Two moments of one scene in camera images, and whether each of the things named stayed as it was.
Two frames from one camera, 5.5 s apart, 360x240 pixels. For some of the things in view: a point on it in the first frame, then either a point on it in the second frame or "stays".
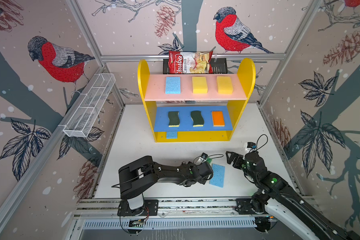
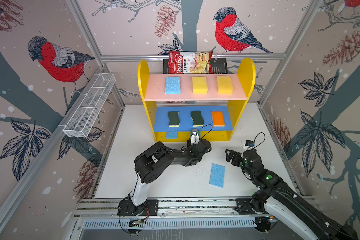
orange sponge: x=218 y=119 stays
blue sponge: x=172 y=135 stays
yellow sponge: x=224 y=85 stays
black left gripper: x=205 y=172 → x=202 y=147
